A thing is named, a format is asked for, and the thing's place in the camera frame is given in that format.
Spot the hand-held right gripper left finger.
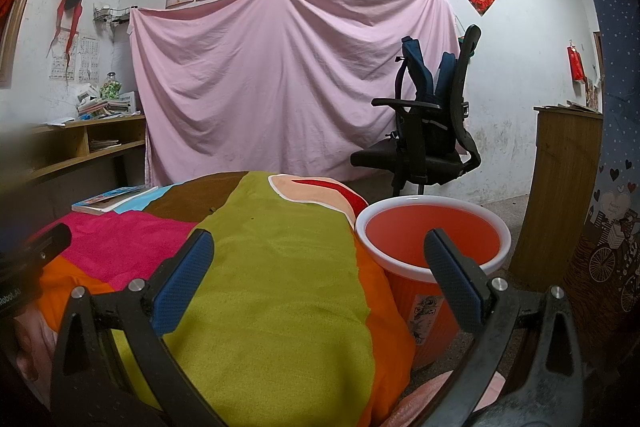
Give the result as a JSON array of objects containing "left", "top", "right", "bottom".
[{"left": 50, "top": 228, "right": 226, "bottom": 427}]

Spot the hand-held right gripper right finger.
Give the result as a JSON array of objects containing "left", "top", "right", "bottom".
[{"left": 424, "top": 228, "right": 586, "bottom": 427}]

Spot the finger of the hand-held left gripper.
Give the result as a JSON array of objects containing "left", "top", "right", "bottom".
[{"left": 22, "top": 223, "right": 73, "bottom": 266}]

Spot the red plastic bucket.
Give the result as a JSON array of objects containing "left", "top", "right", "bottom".
[{"left": 355, "top": 194, "right": 512, "bottom": 371}]

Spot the blue illustrated book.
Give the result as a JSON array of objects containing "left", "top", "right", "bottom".
[{"left": 71, "top": 186, "right": 159, "bottom": 216}]

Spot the wooden shelf desk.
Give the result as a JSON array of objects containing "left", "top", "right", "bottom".
[{"left": 0, "top": 113, "right": 147, "bottom": 219}]

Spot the colourful patchwork blanket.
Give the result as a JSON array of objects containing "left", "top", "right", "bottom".
[{"left": 30, "top": 171, "right": 419, "bottom": 427}]

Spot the pink bedding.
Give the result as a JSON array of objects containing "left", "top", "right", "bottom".
[{"left": 385, "top": 369, "right": 507, "bottom": 427}]

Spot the black office chair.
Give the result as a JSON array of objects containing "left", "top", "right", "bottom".
[{"left": 350, "top": 25, "right": 482, "bottom": 198}]

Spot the stack of books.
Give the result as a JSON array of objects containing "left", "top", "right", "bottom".
[{"left": 77, "top": 97, "right": 134, "bottom": 120}]

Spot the wooden cabinet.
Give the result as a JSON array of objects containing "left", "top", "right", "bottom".
[{"left": 510, "top": 104, "right": 605, "bottom": 279}]

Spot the glass jar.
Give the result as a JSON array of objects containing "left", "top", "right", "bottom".
[{"left": 100, "top": 73, "right": 123, "bottom": 100}]

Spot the pink hanging sheet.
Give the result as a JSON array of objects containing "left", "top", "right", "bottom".
[{"left": 129, "top": 0, "right": 463, "bottom": 188}]

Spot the dark blue backpack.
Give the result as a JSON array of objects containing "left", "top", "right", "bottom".
[{"left": 395, "top": 37, "right": 463, "bottom": 158}]

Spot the red hanging scarf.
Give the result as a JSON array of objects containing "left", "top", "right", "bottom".
[{"left": 48, "top": 0, "right": 87, "bottom": 58}]

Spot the blue printed curtain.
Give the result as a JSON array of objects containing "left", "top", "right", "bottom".
[{"left": 565, "top": 0, "right": 640, "bottom": 427}]

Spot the red hanging packet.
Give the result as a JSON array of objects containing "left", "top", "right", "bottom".
[{"left": 567, "top": 41, "right": 586, "bottom": 84}]

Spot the paper wall calendar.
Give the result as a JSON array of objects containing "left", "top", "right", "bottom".
[{"left": 50, "top": 36, "right": 99, "bottom": 83}]

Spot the wire wall rack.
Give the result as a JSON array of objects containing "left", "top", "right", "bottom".
[{"left": 93, "top": 4, "right": 139, "bottom": 27}]

